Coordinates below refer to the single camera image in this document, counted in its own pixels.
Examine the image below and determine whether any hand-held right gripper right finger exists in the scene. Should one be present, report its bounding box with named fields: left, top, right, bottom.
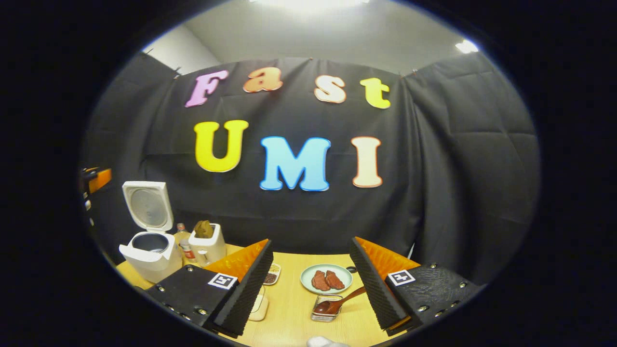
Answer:
left=349, top=236, right=485, bottom=337

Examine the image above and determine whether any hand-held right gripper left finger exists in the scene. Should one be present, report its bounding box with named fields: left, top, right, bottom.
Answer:
left=145, top=240, right=274, bottom=338

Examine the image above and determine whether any wooden spoon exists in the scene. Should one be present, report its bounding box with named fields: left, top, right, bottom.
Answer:
left=313, top=286, right=367, bottom=315

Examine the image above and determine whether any metal chopstick holder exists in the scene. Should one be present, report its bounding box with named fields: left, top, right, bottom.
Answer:
left=311, top=295, right=344, bottom=322

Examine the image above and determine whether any white rice cooker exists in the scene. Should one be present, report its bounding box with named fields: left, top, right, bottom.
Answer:
left=119, top=181, right=184, bottom=284

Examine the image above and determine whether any white divided bean dish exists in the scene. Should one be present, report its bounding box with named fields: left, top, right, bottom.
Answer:
left=263, top=263, right=282, bottom=286

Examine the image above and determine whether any white toaster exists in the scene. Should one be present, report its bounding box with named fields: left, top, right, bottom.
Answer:
left=188, top=223, right=227, bottom=267

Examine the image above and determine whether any pale green plate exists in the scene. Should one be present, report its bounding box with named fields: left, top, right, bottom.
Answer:
left=300, top=264, right=353, bottom=295

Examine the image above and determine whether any small bottle with red label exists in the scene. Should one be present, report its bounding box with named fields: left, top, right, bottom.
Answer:
left=174, top=223, right=196, bottom=263

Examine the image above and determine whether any black backdrop cloth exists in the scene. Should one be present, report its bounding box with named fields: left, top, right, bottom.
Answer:
left=82, top=51, right=540, bottom=285

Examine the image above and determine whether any large ceiling light panel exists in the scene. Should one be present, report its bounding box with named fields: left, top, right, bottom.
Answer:
left=248, top=0, right=372, bottom=13

